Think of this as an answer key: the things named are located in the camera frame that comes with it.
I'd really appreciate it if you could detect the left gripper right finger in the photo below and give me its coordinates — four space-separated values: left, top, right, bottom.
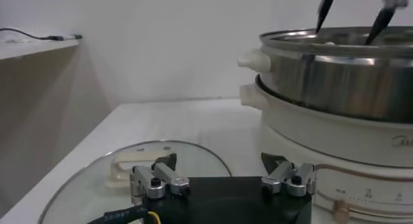
260 152 317 198

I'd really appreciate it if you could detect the stainless steel steamer basket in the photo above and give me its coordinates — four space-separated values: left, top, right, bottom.
237 25 413 125

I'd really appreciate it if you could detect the white side desk with mouse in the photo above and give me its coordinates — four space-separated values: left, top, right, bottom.
0 37 81 61

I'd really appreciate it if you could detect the black desk cable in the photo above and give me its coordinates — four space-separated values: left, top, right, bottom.
0 27 65 41

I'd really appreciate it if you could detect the glass pot lid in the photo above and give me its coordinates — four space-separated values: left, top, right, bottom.
38 139 232 224

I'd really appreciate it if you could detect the white electric cooker base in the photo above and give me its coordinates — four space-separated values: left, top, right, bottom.
239 83 413 224

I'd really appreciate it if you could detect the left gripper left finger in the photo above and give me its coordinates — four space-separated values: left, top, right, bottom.
129 152 192 200

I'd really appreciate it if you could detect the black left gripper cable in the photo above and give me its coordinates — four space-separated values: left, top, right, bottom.
86 205 162 224

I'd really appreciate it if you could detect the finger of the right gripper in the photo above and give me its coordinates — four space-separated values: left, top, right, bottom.
314 0 339 35
363 0 410 46

